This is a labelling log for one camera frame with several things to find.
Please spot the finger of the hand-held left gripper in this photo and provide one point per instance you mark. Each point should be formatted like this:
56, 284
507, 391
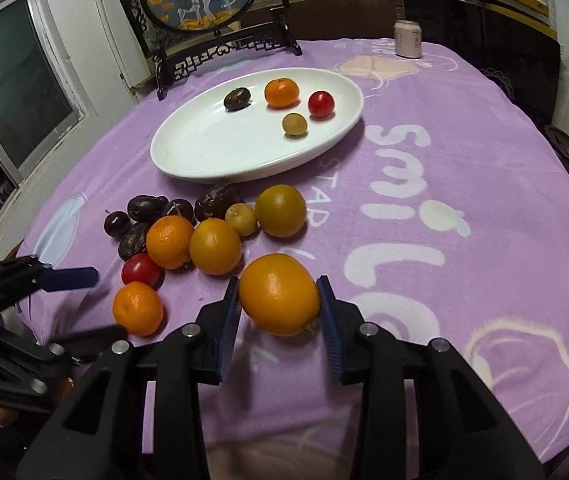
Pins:
92, 338
72, 278

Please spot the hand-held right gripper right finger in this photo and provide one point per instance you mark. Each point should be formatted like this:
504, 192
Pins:
329, 335

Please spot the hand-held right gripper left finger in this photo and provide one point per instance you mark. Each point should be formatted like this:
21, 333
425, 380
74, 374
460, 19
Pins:
228, 332

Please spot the bright orange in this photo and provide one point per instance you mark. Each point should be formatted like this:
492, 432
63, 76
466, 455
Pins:
279, 294

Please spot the red cherry tomato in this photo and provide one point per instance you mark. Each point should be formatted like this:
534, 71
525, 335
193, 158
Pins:
321, 104
140, 270

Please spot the dark red cherry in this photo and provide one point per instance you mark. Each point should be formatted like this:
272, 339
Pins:
117, 222
179, 208

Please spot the dark wrinkled plum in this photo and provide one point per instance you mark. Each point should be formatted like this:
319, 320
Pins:
218, 198
237, 99
147, 208
133, 241

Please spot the greenish orange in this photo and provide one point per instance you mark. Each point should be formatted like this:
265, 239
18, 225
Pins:
281, 210

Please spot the white oval plate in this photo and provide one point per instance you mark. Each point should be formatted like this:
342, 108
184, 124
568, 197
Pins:
204, 140

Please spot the person's left hand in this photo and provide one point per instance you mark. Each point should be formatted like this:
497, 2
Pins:
2, 416

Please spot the white framed window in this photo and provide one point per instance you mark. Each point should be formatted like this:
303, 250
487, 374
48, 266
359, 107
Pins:
9, 85

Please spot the purple printed blanket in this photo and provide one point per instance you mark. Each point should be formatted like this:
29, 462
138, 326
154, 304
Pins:
439, 160

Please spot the pink beverage can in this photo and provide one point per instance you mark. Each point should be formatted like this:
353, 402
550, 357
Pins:
409, 40

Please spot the black flat panel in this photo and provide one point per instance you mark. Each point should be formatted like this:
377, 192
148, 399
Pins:
489, 50

